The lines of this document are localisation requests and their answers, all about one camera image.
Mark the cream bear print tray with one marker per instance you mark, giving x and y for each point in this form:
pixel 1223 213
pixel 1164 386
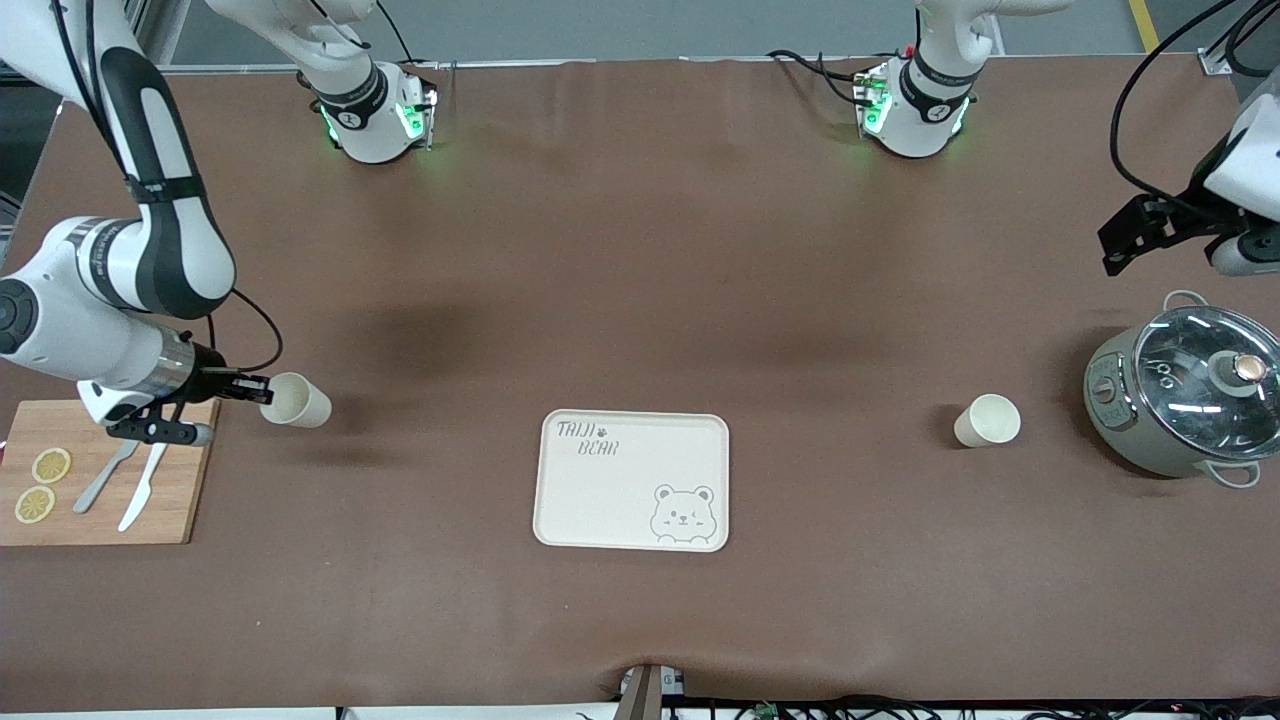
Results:
pixel 610 500

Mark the camera stand post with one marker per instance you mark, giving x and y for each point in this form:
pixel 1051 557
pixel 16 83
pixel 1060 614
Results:
pixel 645 695

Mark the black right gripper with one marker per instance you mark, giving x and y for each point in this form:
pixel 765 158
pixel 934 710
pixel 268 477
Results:
pixel 207 377

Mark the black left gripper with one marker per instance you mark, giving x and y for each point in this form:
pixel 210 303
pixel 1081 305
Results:
pixel 1180 216

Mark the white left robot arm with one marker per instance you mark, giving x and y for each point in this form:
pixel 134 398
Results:
pixel 925 105

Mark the yellow lemon slice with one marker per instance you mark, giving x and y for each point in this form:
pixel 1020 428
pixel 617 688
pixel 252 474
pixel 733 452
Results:
pixel 34 504
pixel 51 465

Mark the bamboo cutting board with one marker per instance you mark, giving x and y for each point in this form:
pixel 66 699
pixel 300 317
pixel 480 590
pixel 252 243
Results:
pixel 100 515

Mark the white plastic knife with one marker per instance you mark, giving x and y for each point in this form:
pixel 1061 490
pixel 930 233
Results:
pixel 145 485

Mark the white IKEA cup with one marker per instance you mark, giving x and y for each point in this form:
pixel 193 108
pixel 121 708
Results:
pixel 990 422
pixel 300 402

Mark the grey plastic knife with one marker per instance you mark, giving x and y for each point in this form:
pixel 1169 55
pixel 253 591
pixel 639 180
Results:
pixel 100 485

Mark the grey-green electric cooking pot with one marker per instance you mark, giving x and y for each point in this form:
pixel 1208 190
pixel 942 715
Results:
pixel 1110 410

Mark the aluminium frame profile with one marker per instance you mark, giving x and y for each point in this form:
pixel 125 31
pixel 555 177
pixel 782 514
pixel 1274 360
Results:
pixel 1225 55

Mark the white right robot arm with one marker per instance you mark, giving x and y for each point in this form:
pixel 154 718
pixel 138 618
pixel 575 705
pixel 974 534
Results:
pixel 165 240

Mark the glass pot lid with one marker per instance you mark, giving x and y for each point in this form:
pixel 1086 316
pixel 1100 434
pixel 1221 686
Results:
pixel 1190 385

